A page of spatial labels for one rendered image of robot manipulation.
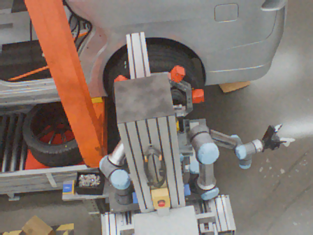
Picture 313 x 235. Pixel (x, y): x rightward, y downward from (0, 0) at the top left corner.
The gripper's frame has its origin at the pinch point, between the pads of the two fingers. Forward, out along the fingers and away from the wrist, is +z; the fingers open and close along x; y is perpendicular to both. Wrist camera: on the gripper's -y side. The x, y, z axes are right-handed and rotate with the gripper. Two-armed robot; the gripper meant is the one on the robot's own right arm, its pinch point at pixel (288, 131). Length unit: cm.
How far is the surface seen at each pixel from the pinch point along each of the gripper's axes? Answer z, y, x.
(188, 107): -35, 35, -86
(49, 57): -120, -57, -71
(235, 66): 9, 17, -94
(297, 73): 105, 104, -151
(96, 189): -121, 61, -65
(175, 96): -47, 9, -75
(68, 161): -136, 74, -115
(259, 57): 27, 11, -87
